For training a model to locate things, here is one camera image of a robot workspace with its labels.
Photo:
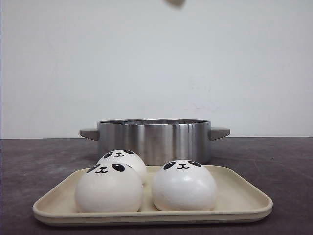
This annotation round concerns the panda bun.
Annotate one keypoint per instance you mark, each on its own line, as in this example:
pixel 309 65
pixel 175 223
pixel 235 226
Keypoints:
pixel 127 157
pixel 175 4
pixel 184 185
pixel 109 187

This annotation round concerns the stainless steel steamer pot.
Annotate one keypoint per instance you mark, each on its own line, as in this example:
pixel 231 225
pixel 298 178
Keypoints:
pixel 157 141

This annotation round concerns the cream rectangular tray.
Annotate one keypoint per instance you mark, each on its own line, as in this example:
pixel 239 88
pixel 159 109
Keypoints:
pixel 238 201

